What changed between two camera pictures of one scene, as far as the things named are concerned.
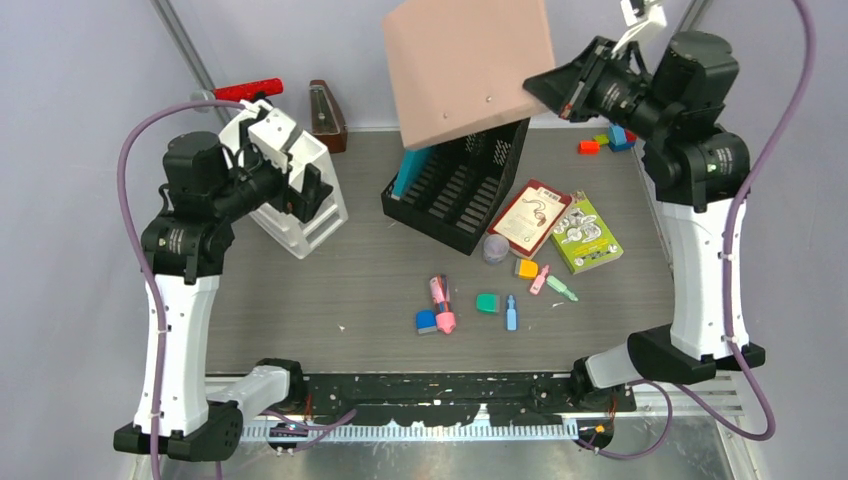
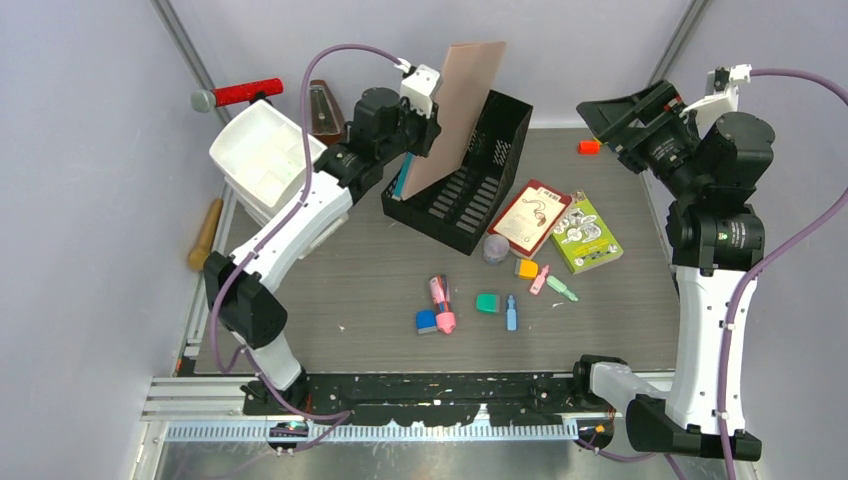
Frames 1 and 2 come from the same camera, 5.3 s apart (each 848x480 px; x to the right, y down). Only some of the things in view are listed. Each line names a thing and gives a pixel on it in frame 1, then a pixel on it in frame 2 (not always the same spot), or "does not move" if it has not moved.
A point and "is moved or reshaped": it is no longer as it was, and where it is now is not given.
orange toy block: [589, 147] does not move
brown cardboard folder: [461, 65] is moved or reshaped
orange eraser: [526, 269] does not move
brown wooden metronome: [326, 122] does not move
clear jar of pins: [495, 249] does not move
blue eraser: [426, 321] does not move
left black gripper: [291, 200] → [428, 127]
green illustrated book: [582, 239] does not move
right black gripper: [563, 88] → [610, 118]
